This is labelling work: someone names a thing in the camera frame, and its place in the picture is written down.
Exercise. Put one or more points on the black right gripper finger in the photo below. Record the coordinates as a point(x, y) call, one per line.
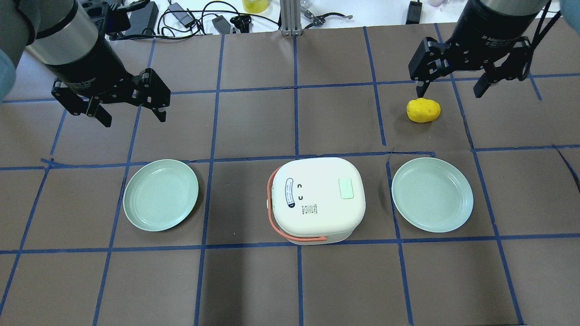
point(515, 67)
point(430, 61)

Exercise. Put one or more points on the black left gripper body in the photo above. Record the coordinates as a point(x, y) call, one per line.
point(88, 62)

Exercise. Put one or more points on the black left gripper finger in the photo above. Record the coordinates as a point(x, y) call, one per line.
point(76, 105)
point(151, 92)

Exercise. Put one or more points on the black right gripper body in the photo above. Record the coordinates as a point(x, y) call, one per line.
point(491, 34)

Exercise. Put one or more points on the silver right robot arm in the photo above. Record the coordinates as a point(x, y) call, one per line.
point(569, 9)

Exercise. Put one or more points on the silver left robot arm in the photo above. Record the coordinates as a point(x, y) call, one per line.
point(15, 33)

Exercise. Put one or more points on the green plate near left arm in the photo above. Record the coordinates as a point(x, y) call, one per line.
point(160, 195)

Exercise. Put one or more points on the green plate near right arm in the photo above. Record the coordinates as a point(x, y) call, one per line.
point(432, 195)

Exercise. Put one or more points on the yellow lemon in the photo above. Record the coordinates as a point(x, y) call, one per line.
point(423, 110)

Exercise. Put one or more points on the black power brick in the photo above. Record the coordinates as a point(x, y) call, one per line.
point(142, 21)

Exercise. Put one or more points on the black power adapter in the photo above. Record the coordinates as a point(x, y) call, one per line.
point(181, 15)

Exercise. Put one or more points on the aluminium frame post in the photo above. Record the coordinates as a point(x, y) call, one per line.
point(291, 24)

